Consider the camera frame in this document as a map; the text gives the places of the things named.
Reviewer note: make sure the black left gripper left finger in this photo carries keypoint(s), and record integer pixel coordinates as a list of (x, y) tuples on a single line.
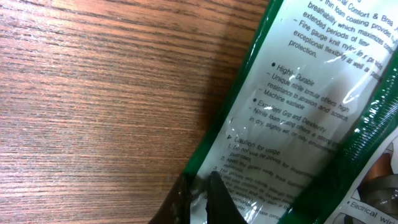
[(176, 207)]

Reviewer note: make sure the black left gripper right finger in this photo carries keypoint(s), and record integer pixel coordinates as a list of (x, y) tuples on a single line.
[(220, 207)]

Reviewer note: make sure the green 3M package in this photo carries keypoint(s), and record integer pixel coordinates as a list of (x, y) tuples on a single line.
[(309, 131)]

